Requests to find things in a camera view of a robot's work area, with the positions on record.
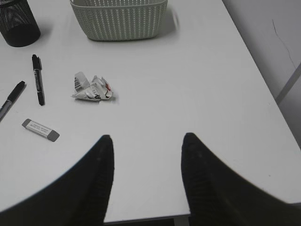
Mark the green woven plastic basket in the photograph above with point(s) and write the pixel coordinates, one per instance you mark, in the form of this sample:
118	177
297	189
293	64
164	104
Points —
119	20

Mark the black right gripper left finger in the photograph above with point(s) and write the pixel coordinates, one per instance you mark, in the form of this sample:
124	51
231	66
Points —
78	198

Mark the black marker pen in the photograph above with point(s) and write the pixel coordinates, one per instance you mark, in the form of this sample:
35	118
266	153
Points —
11	98
38	79

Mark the grey eraser right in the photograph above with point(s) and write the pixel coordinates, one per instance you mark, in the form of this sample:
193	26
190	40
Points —
41	130

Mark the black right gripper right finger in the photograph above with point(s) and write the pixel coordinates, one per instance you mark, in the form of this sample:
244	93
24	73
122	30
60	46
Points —
218	196

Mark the waste paper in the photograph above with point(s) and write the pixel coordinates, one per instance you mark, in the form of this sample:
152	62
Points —
96	90

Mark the black mesh pen holder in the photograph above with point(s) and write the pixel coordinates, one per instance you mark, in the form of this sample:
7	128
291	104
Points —
17	23

